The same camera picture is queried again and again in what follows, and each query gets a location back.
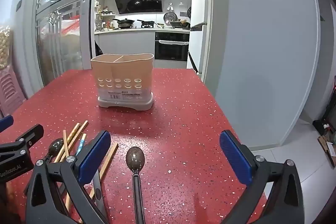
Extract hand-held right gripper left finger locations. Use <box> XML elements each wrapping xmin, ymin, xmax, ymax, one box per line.
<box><xmin>25</xmin><ymin>130</ymin><xmax>112</xmax><ymax>224</ymax></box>

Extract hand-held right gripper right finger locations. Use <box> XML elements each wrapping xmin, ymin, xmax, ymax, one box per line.
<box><xmin>219</xmin><ymin>130</ymin><xmax>307</xmax><ymax>224</ymax></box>

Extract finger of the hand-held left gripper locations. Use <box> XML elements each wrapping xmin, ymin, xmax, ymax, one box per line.
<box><xmin>0</xmin><ymin>124</ymin><xmax>44</xmax><ymax>161</ymax></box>
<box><xmin>0</xmin><ymin>115</ymin><xmax>14</xmax><ymax>133</ymax></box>

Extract blue patterned wooden chopstick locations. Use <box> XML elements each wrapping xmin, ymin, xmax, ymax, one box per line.
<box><xmin>75</xmin><ymin>133</ymin><xmax>87</xmax><ymax>157</ymax></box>

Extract grey translucent spoon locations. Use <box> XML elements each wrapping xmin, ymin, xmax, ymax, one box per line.
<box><xmin>126</xmin><ymin>146</ymin><xmax>146</xmax><ymax>224</ymax></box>
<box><xmin>42</xmin><ymin>138</ymin><xmax>65</xmax><ymax>164</ymax></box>

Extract beige plastic cutlery holder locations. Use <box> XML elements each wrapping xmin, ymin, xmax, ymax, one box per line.
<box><xmin>91</xmin><ymin>53</ymin><xmax>155</xmax><ymax>110</ymax></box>

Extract pink plastic stool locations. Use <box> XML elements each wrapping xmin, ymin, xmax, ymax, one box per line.
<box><xmin>0</xmin><ymin>70</ymin><xmax>27</xmax><ymax>117</ymax></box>

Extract clear bag of beige balls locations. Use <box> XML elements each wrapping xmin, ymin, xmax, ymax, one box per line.
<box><xmin>0</xmin><ymin>26</ymin><xmax>13</xmax><ymax>69</ymax></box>

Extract cardboard box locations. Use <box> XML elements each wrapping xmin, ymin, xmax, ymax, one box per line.
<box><xmin>318</xmin><ymin>135</ymin><xmax>336</xmax><ymax>159</ymax></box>

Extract black floor item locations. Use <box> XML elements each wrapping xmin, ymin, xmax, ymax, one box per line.
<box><xmin>314</xmin><ymin>119</ymin><xmax>336</xmax><ymax>135</ymax></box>

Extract black bag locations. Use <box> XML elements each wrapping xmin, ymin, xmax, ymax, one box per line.
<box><xmin>94</xmin><ymin>40</ymin><xmax>104</xmax><ymax>56</ymax></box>

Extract sliding glass door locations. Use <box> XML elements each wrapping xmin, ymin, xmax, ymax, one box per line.
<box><xmin>24</xmin><ymin>0</ymin><xmax>100</xmax><ymax>85</ymax></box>

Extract red plastic crate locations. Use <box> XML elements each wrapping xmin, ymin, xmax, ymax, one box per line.
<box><xmin>60</xmin><ymin>18</ymin><xmax>80</xmax><ymax>36</ymax></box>

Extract grey kitchen cabinets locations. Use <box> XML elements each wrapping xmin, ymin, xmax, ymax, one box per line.
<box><xmin>94</xmin><ymin>28</ymin><xmax>191</xmax><ymax>69</ymax></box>

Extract black built-in oven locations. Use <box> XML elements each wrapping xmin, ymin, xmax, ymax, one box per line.
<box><xmin>154</xmin><ymin>32</ymin><xmax>190</xmax><ymax>62</ymax></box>

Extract white towel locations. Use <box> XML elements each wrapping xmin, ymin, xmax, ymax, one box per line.
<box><xmin>158</xmin><ymin>40</ymin><xmax>189</xmax><ymax>46</ymax></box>

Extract row of condiment bottles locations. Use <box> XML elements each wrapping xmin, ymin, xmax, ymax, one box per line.
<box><xmin>95</xmin><ymin>5</ymin><xmax>116</xmax><ymax>31</ymax></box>

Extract black wok with lid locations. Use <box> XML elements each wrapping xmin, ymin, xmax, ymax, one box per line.
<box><xmin>113</xmin><ymin>18</ymin><xmax>135</xmax><ymax>28</ymax></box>

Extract black frying pan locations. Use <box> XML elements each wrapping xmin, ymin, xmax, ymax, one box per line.
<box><xmin>137</xmin><ymin>20</ymin><xmax>156</xmax><ymax>28</ymax></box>

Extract white refrigerator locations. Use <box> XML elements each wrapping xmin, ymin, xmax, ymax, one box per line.
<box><xmin>189</xmin><ymin>0</ymin><xmax>211</xmax><ymax>75</ymax></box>

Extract black wok with wooden handle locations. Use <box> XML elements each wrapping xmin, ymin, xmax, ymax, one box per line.
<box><xmin>170</xmin><ymin>19</ymin><xmax>190</xmax><ymax>29</ymax></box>

